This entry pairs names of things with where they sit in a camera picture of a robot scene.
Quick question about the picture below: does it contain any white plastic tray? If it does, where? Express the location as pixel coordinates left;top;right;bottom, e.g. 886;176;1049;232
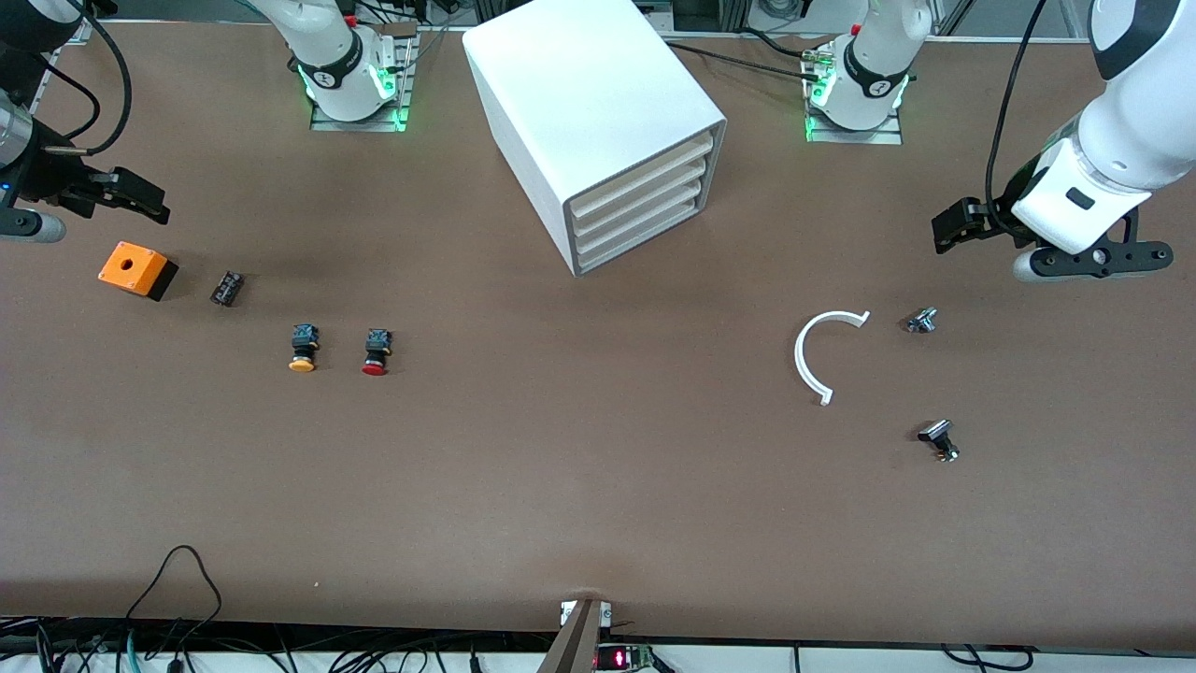
572;176;716;256

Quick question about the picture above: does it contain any white curved plastic arc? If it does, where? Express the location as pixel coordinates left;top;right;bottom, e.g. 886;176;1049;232
794;310;872;407

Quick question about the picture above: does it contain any device with red display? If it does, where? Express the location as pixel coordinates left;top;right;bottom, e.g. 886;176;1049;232
595;643;657;673

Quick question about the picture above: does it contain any orange button enclosure box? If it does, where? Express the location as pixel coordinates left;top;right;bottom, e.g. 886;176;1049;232
98;241;179;302

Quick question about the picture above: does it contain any aluminium frame profile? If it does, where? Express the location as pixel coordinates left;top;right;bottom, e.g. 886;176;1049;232
28;19;94;113

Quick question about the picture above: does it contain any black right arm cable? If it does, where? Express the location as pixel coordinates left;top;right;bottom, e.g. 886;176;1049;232
42;0;134;157

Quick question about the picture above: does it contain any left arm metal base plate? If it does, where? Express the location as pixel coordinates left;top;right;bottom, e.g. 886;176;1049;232
805;45;904;145

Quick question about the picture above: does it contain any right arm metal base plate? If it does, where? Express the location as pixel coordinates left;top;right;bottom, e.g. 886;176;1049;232
310;23;417;133

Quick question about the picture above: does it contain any black cable behind cabinet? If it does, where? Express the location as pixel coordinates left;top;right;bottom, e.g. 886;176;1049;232
665;28;834;81

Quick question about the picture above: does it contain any black looping cable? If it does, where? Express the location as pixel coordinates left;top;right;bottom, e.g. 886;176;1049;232
126;545;223;655

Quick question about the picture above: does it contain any grey camera post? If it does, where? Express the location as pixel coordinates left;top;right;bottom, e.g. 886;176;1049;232
537;598;613;673

